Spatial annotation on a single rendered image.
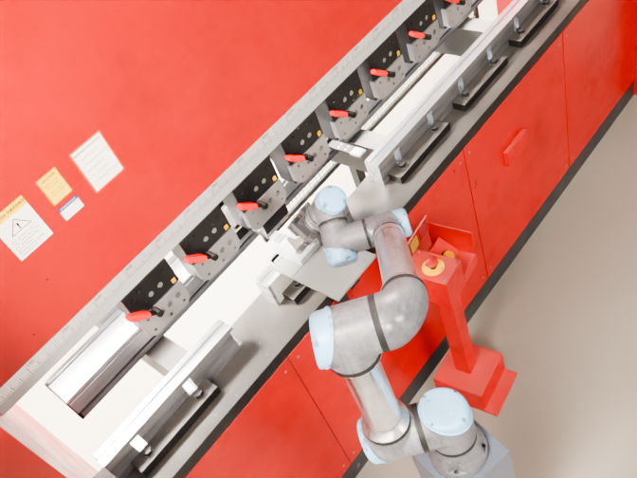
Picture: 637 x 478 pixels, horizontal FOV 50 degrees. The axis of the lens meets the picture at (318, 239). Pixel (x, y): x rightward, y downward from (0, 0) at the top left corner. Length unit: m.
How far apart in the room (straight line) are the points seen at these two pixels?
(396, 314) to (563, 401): 1.55
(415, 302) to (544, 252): 1.90
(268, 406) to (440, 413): 0.64
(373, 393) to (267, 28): 0.92
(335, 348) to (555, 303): 1.82
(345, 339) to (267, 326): 0.80
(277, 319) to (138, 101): 0.83
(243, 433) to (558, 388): 1.28
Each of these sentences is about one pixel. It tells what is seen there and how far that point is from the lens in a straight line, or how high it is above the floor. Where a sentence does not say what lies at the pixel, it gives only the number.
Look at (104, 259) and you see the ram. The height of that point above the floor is 1.46.
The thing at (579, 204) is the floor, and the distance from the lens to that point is 3.38.
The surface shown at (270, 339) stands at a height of 0.87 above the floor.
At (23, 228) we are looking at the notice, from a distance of 1.52.
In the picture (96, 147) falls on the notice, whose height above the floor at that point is 1.69.
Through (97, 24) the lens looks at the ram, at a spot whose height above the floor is 1.90.
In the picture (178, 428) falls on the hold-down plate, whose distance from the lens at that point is 1.98.
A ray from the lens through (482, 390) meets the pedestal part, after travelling 2.68.
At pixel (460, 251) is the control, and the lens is 2.31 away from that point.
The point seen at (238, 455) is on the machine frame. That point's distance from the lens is 2.11.
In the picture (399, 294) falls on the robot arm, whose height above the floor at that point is 1.41.
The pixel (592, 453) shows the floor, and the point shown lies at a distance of 2.69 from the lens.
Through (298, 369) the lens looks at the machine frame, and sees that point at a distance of 2.12.
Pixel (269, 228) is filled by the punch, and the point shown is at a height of 1.11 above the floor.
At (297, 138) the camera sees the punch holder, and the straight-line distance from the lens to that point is 1.94.
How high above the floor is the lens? 2.44
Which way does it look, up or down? 44 degrees down
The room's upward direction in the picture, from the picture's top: 24 degrees counter-clockwise
